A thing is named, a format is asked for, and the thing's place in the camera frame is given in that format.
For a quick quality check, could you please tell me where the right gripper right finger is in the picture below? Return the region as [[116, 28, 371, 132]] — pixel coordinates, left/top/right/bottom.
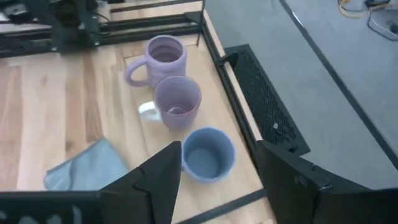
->
[[255, 139, 374, 224]]

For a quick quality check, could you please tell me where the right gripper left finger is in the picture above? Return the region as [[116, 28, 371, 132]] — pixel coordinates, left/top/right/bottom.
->
[[101, 141, 183, 224]]

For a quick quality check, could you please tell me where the blue-grey mug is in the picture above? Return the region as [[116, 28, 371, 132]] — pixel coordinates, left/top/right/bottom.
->
[[181, 126, 236, 184]]

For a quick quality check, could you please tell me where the pink mug white handle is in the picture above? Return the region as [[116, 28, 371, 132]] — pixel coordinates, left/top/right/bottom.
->
[[138, 75, 203, 132]]

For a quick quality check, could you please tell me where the lavender ribbed mug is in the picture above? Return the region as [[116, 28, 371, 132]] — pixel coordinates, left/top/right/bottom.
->
[[124, 34, 188, 90]]

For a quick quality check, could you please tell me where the wooden shelf board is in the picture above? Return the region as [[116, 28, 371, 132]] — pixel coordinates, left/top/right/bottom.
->
[[119, 33, 265, 224]]

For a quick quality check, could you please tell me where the grey folded cloth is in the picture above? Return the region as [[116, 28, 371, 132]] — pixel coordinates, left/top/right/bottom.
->
[[43, 138, 130, 192]]

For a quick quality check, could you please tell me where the black wire shelf frame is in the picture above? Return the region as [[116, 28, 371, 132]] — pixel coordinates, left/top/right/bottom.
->
[[108, 0, 269, 224]]

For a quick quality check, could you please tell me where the black metal table frame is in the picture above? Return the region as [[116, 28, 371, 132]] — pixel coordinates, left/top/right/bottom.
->
[[0, 11, 261, 159]]

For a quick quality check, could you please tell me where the black looped floor cable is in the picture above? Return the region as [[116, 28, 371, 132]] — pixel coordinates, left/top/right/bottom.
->
[[366, 0, 398, 42]]

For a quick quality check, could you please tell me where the yellow floor cable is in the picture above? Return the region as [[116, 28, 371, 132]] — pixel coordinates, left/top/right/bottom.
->
[[338, 0, 371, 19]]

